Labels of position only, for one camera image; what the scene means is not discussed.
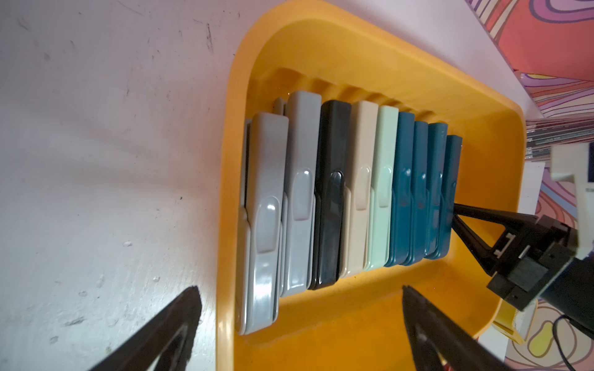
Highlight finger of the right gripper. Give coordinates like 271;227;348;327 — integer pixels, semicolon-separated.
454;203;538;232
453;214;515;276

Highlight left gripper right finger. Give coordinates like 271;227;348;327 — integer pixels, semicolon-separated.
402;286;510;370

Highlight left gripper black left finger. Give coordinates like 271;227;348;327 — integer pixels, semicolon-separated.
92;286;202;370

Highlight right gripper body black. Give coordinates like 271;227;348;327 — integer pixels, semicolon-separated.
487;214;593;338

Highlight teal pliers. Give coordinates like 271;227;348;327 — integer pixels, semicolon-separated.
425;123;448;258
404;122;428;266
428;135;463;260
385;112;415;267

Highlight light green pliers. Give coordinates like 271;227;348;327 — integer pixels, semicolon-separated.
364;106;399;271

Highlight beige pruning pliers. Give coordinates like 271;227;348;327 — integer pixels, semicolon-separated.
340;100;378;278

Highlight black pruning pliers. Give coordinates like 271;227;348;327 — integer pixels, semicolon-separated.
309;100;351;290

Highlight grey pruning pliers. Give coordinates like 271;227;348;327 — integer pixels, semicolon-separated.
280;91;321;298
236;113;289;335

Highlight yellow plastic storage tray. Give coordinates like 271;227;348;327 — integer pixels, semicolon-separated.
217;1;526;370

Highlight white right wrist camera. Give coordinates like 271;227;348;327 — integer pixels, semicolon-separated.
550;142;593;260

